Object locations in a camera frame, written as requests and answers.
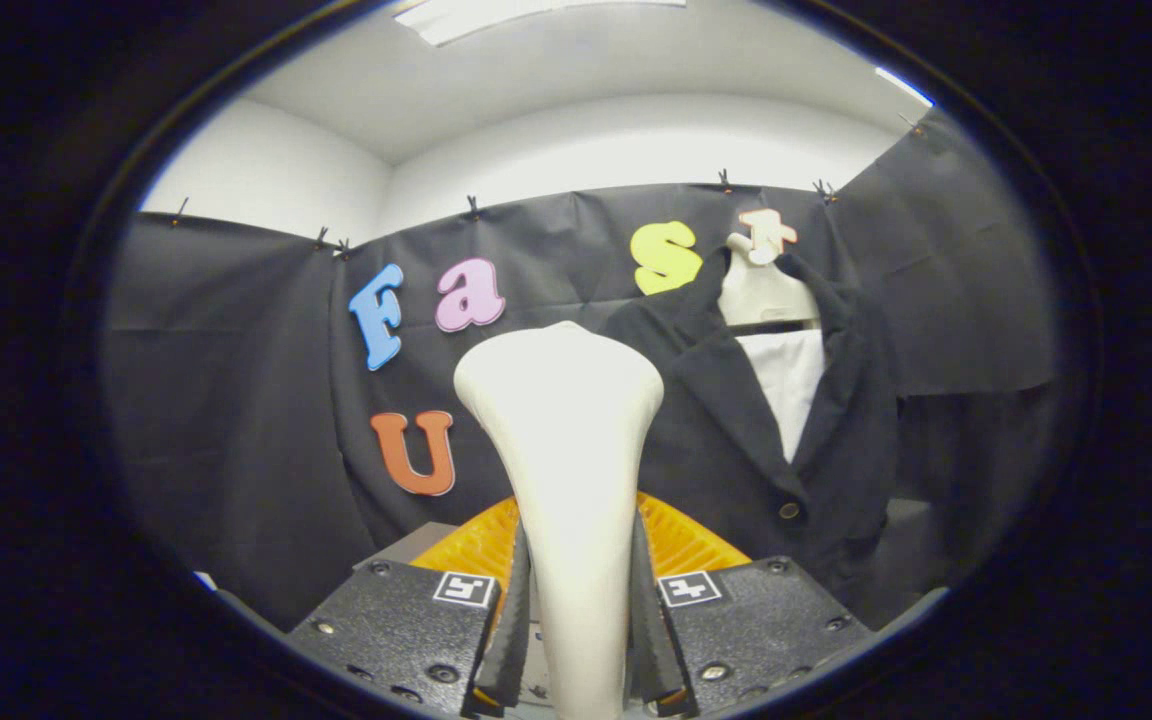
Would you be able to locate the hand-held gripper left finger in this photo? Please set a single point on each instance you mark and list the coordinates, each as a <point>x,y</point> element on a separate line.
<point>511,630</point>

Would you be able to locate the grey drawer cabinet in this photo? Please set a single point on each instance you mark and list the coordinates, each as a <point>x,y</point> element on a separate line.
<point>416,540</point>

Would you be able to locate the white shirt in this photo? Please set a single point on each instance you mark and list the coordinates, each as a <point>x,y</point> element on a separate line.
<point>786,390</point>

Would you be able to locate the white clothes hanger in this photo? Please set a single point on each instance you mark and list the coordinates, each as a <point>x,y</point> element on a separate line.
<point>761,295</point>

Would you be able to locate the black blazer jacket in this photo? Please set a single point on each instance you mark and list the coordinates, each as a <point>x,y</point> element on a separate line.
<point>716,430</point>

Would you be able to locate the white garment steamer head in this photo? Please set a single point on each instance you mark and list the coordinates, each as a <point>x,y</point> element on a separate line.
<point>566,450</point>

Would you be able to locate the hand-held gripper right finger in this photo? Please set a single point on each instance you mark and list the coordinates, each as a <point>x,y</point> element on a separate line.
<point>648,630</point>

